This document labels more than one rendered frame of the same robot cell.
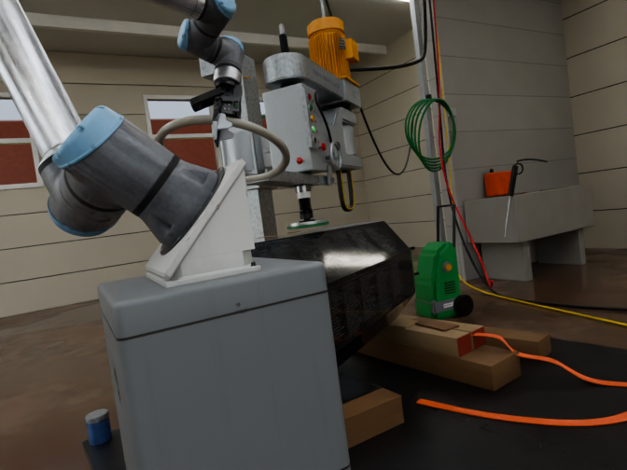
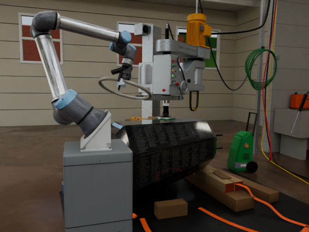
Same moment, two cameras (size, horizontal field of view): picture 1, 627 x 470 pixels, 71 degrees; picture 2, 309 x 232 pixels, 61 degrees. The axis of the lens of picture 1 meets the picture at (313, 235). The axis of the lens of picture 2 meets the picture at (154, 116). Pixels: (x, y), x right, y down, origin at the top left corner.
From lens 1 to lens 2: 80 cm
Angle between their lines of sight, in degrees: 13
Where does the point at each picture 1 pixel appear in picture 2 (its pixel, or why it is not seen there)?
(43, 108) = (54, 83)
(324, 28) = (194, 19)
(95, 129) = (66, 99)
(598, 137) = not seen: outside the picture
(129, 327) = (66, 163)
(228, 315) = (96, 164)
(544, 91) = not seen: outside the picture
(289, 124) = (162, 72)
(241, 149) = (146, 72)
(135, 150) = (78, 106)
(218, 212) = (100, 130)
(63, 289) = not seen: hidden behind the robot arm
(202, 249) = (93, 141)
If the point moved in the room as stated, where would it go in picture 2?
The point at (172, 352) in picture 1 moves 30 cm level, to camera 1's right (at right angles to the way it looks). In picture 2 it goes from (77, 172) to (128, 176)
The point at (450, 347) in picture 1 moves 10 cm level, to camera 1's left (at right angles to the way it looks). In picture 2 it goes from (222, 187) to (212, 186)
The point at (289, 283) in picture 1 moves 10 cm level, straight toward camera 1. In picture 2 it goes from (118, 157) to (113, 162)
